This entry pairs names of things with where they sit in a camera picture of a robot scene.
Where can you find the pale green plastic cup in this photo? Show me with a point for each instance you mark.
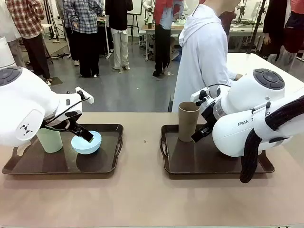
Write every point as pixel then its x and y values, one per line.
pixel 51 142

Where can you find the white side table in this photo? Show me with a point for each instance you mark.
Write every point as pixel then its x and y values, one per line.
pixel 261 64

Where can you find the person in blue plaid shirt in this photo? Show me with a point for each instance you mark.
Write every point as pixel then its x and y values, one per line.
pixel 83 19

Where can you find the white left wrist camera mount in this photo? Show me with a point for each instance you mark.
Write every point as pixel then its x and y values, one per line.
pixel 86 96

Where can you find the person in red and black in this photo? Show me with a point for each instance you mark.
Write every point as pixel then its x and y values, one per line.
pixel 294 31

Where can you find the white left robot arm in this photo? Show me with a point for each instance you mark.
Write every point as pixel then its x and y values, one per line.
pixel 23 107

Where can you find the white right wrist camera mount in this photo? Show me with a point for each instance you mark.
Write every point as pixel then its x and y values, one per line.
pixel 199 93

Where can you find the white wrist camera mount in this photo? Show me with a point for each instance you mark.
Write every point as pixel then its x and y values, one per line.
pixel 199 93
pixel 86 96

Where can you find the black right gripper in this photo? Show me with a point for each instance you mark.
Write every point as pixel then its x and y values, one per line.
pixel 208 116

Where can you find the tall brown plastic cup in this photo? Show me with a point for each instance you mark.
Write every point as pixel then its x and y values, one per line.
pixel 187 123

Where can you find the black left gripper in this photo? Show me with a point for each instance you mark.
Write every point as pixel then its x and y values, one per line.
pixel 73 118

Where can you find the person in white hoodie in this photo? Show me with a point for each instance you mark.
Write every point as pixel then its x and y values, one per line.
pixel 202 59

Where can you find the person in black top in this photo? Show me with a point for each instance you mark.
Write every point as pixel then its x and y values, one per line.
pixel 118 14

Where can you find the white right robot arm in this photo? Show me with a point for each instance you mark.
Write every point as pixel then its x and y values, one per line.
pixel 237 137

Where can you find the background white workbench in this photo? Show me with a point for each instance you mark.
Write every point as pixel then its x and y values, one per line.
pixel 148 35

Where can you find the black easel stand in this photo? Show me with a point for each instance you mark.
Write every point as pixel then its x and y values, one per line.
pixel 133 26

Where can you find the person's right hand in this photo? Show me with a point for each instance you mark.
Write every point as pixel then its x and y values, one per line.
pixel 238 76

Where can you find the light blue plastic bowl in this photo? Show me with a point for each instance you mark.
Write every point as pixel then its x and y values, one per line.
pixel 86 148

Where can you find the dark brown plastic tray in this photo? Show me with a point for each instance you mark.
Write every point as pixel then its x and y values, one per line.
pixel 190 159
pixel 47 164

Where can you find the person in red plaid shirt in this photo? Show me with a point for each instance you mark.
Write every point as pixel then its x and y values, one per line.
pixel 26 19

